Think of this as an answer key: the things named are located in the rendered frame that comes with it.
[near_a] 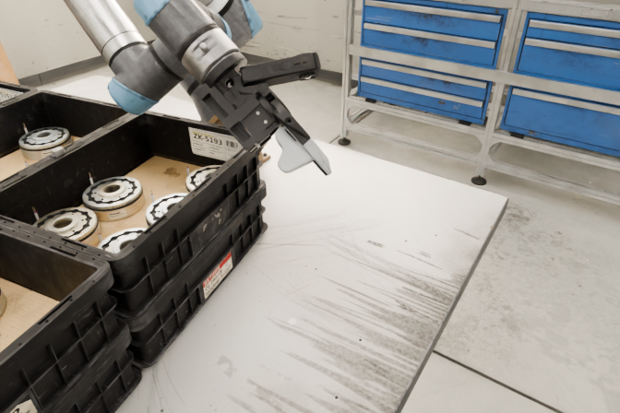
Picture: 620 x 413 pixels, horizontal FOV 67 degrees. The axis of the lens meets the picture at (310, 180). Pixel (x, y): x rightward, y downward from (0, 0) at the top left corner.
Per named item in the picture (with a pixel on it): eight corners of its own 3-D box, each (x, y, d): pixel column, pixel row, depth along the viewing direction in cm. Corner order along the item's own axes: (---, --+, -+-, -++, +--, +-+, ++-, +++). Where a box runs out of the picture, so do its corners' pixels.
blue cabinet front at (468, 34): (358, 95, 269) (363, -8, 239) (483, 123, 235) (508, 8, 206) (355, 96, 267) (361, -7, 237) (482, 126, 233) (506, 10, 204)
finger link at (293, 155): (304, 196, 64) (262, 149, 66) (337, 168, 64) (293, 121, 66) (302, 194, 61) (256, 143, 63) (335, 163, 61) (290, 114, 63)
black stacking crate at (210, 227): (152, 158, 106) (143, 112, 100) (268, 186, 96) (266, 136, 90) (-10, 268, 75) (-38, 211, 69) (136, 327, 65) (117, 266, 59)
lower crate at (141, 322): (160, 197, 112) (152, 154, 105) (272, 229, 102) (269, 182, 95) (12, 316, 81) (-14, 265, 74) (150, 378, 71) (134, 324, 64)
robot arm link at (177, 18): (182, -22, 70) (156, -41, 62) (231, 32, 70) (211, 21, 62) (147, 16, 71) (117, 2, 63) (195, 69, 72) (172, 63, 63)
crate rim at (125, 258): (145, 119, 101) (142, 109, 99) (268, 145, 91) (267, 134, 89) (-35, 221, 70) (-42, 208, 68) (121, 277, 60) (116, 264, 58)
